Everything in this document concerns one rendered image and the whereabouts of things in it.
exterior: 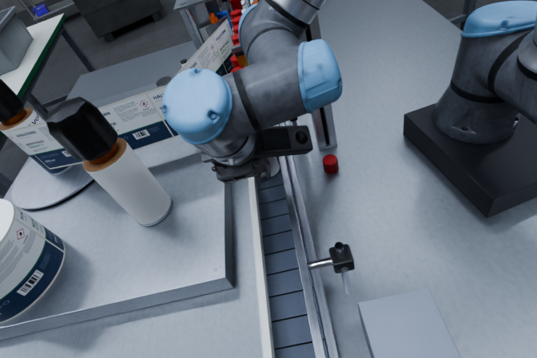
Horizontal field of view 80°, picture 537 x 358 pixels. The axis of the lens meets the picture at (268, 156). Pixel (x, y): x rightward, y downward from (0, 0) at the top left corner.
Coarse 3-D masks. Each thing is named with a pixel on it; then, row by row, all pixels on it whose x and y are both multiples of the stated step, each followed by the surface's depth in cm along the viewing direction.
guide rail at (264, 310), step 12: (252, 180) 67; (252, 192) 65; (252, 204) 63; (252, 216) 61; (264, 264) 55; (264, 276) 52; (264, 288) 51; (264, 300) 49; (264, 312) 48; (264, 324) 47; (264, 336) 46; (264, 348) 45
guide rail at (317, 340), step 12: (288, 180) 59; (288, 192) 57; (288, 204) 55; (300, 240) 50; (300, 252) 48; (300, 264) 47; (300, 276) 46; (312, 300) 43; (312, 312) 42; (312, 324) 41; (312, 336) 40
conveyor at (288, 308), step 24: (288, 168) 72; (264, 192) 69; (264, 216) 65; (288, 216) 63; (264, 240) 61; (288, 240) 59; (288, 264) 56; (288, 288) 53; (312, 288) 52; (288, 312) 51; (288, 336) 48
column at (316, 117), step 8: (312, 24) 58; (304, 32) 58; (312, 32) 59; (304, 40) 60; (312, 40) 60; (328, 104) 70; (320, 112) 73; (328, 112) 72; (312, 120) 76; (320, 120) 73; (328, 120) 73; (320, 128) 75; (328, 128) 75; (320, 136) 77; (328, 136) 77; (320, 144) 78; (328, 144) 80; (336, 144) 79
